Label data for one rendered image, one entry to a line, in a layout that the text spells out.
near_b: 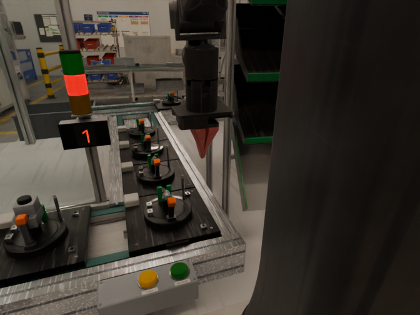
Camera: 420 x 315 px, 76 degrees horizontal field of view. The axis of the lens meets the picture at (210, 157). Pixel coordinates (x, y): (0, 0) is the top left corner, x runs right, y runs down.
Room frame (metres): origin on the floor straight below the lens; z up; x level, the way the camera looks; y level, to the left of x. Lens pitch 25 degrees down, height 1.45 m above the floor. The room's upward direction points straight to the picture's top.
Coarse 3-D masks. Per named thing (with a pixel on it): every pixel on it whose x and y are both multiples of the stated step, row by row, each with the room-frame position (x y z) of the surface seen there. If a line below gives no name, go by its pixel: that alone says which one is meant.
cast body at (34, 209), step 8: (16, 200) 0.54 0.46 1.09; (24, 200) 0.54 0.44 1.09; (32, 200) 0.55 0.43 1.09; (16, 208) 0.52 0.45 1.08; (24, 208) 0.53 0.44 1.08; (32, 208) 0.53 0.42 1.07; (40, 208) 0.57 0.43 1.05; (16, 216) 0.52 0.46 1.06; (32, 216) 0.53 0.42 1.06; (40, 216) 0.55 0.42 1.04; (32, 224) 0.52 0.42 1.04
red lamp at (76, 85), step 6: (66, 78) 0.68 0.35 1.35; (72, 78) 0.68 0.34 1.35; (78, 78) 0.69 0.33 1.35; (84, 78) 0.70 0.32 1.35; (66, 84) 0.69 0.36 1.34; (72, 84) 0.68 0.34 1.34; (78, 84) 0.69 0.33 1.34; (84, 84) 0.70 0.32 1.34; (72, 90) 0.68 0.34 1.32; (78, 90) 0.68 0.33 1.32; (84, 90) 0.70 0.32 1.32
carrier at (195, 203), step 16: (160, 192) 0.68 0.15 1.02; (176, 192) 0.77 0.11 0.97; (192, 192) 0.77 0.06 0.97; (128, 208) 0.68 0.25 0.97; (144, 208) 0.65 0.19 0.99; (160, 208) 0.65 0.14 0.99; (176, 208) 0.65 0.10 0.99; (192, 208) 0.68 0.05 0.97; (128, 224) 0.60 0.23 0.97; (144, 224) 0.60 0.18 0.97; (160, 224) 0.58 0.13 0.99; (176, 224) 0.59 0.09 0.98; (192, 224) 0.60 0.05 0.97; (208, 224) 0.60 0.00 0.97; (128, 240) 0.54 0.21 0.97; (144, 240) 0.54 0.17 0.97; (160, 240) 0.54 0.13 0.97; (176, 240) 0.54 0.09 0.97; (192, 240) 0.55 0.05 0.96
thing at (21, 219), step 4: (20, 216) 0.50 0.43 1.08; (24, 216) 0.50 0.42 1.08; (28, 216) 0.52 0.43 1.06; (16, 220) 0.49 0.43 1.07; (20, 220) 0.49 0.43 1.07; (24, 220) 0.49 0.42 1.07; (16, 224) 0.49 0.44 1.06; (20, 224) 0.49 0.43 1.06; (24, 224) 0.49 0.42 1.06; (20, 228) 0.49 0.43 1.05; (24, 228) 0.49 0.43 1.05; (28, 228) 0.50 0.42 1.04; (24, 232) 0.49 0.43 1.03; (28, 232) 0.49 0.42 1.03; (24, 236) 0.49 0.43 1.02; (28, 236) 0.49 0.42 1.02; (24, 240) 0.49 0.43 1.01; (28, 240) 0.49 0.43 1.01; (32, 240) 0.50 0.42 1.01
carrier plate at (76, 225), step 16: (80, 208) 0.68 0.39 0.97; (80, 224) 0.60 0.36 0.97; (0, 240) 0.54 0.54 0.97; (64, 240) 0.54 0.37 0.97; (80, 240) 0.54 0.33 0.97; (0, 256) 0.48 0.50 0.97; (48, 256) 0.48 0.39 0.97; (64, 256) 0.48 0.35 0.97; (80, 256) 0.48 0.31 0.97; (0, 272) 0.44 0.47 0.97; (16, 272) 0.44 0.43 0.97; (32, 272) 0.44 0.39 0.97; (48, 272) 0.45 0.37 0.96
